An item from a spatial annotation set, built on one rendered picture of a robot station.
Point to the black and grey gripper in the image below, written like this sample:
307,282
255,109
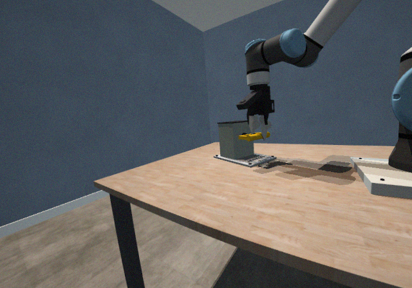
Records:
262,107

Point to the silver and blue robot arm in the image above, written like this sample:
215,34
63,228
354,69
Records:
306,47

